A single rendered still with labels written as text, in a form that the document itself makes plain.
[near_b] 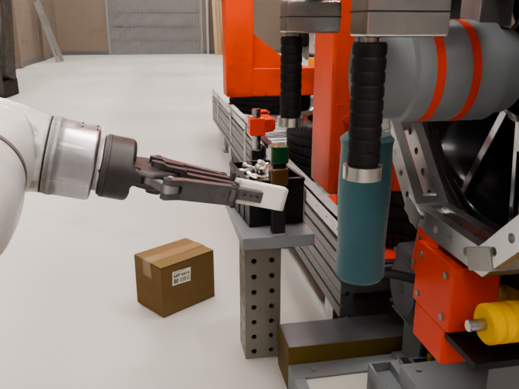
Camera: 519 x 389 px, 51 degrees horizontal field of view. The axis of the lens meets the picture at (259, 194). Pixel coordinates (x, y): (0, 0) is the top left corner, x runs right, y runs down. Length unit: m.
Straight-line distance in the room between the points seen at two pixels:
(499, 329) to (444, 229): 0.17
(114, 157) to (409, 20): 0.34
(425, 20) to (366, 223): 0.42
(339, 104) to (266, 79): 1.95
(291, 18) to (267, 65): 2.32
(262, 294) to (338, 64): 0.66
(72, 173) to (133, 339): 1.17
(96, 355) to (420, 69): 1.28
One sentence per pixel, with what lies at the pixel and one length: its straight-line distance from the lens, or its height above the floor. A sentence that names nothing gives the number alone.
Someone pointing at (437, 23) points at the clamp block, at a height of 0.91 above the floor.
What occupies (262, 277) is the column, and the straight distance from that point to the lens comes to 1.51.
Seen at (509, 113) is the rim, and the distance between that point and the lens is 0.93.
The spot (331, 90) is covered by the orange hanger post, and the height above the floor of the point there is 0.77.
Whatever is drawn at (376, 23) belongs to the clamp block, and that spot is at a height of 0.91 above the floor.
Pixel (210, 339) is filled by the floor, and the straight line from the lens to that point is 1.72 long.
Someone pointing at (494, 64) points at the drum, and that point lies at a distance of 0.79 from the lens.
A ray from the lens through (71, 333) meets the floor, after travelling 1.83.
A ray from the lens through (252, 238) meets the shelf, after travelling 1.24.
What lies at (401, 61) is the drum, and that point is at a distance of 0.73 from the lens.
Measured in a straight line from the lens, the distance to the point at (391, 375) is 1.35.
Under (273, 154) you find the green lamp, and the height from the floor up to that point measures 0.64.
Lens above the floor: 0.91
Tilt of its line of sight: 17 degrees down
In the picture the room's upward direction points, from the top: straight up
